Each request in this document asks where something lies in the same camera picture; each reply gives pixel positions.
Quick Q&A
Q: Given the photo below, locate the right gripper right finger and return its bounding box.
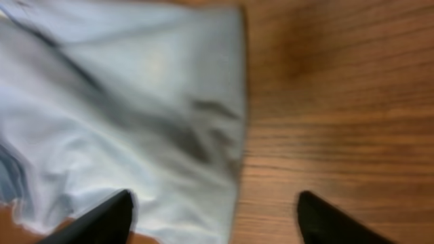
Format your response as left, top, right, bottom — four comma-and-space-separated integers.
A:
296, 191, 393, 244

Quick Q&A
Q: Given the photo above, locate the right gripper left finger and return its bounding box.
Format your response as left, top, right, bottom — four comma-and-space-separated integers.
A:
38, 190, 134, 244

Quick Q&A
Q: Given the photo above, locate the light blue printed t-shirt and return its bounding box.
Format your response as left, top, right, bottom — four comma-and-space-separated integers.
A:
1, 0, 246, 244

